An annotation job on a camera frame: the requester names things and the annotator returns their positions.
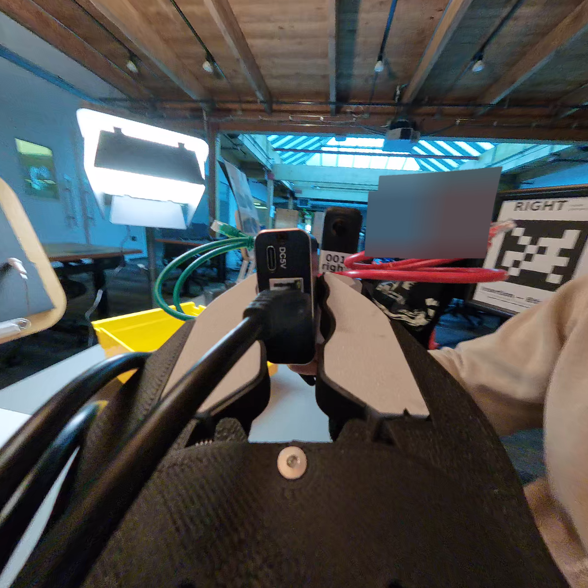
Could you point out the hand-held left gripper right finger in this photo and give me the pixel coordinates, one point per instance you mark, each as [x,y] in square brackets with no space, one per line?
[367,358]

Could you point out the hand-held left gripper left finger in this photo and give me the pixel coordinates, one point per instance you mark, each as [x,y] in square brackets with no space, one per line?
[243,372]

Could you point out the black ethernet splitter box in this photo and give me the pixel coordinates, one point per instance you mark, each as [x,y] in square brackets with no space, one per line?
[298,349]

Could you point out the yellow plastic bin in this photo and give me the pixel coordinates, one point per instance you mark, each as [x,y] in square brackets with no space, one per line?
[128,330]

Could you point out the person's right forearm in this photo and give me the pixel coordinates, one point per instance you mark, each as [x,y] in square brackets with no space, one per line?
[505,358]

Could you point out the person's right hand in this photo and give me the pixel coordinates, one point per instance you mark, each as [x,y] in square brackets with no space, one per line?
[303,369]

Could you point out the whiteboard with notes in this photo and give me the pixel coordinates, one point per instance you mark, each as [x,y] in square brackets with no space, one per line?
[285,219]

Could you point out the poster board on easel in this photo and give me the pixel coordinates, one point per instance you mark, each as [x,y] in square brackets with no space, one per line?
[243,202]

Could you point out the ceiling projector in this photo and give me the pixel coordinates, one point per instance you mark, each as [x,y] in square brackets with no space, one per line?
[402,133]

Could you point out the ceiling spot lamp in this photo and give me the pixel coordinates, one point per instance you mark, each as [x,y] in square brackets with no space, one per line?
[132,65]
[207,66]
[477,65]
[378,64]

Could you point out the wooden office desk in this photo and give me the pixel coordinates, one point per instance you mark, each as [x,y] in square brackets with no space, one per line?
[92,251]

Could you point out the framed marker sign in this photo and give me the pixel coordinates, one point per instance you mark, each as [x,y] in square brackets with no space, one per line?
[537,248]

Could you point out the studio light panel on stand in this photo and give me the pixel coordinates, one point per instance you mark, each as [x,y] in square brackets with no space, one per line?
[147,156]

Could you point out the white board stand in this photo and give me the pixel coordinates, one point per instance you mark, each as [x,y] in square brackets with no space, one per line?
[13,325]

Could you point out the person's beige hoodie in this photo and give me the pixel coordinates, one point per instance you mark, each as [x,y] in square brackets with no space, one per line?
[560,505]

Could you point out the green wall picture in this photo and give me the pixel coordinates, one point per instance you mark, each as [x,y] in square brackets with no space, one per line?
[36,170]

